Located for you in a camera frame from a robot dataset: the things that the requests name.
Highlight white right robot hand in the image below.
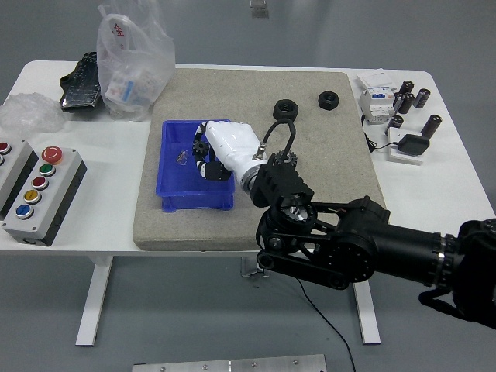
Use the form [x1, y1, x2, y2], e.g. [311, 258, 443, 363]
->
[191, 119, 268, 183]

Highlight large black gear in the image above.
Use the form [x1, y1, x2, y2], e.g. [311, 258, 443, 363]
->
[275, 150, 298, 168]

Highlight large black hex nut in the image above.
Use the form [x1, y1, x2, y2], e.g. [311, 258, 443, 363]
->
[272, 99, 298, 122]

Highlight blue plastic box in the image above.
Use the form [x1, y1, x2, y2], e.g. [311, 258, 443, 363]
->
[154, 119, 236, 214]

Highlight small black hex nut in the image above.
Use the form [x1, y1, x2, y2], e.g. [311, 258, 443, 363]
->
[317, 89, 340, 112]

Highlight grey five-button control box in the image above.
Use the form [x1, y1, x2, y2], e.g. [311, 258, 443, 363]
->
[2, 146, 88, 247]

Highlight grey control box, red button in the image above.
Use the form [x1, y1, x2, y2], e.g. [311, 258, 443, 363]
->
[0, 139, 39, 220]

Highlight grey-brown felt mat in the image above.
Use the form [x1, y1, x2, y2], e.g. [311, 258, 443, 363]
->
[132, 68, 388, 252]

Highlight white plastic bag with boxes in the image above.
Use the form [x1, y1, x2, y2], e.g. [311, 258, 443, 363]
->
[95, 0, 176, 122]

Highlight clear floor fixture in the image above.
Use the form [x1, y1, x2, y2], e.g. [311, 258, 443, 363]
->
[249, 0, 270, 20]

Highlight white circuit breaker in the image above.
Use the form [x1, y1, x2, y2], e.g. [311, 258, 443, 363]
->
[358, 85, 397, 126]

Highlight black power adapter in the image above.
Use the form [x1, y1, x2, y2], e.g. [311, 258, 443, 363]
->
[398, 133, 430, 157]

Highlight long black cylindrical capacitor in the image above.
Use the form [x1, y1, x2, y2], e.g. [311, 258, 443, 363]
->
[420, 113, 443, 140]

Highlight crumpled clear plastic bag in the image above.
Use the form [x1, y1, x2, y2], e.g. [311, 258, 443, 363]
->
[0, 92, 67, 136]

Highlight white table leg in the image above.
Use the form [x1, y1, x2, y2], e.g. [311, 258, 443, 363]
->
[74, 255, 114, 347]
[353, 284, 382, 345]

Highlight silver metal plate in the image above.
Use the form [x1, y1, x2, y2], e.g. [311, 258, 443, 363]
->
[132, 353, 327, 372]

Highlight metal bracket under table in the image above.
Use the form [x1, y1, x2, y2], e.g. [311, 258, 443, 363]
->
[239, 256, 269, 278]

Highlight black adapter cord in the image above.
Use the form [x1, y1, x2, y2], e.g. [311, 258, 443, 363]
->
[360, 115, 402, 154]

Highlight black floor cable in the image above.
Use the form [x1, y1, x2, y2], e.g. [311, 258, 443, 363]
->
[294, 277, 357, 372]

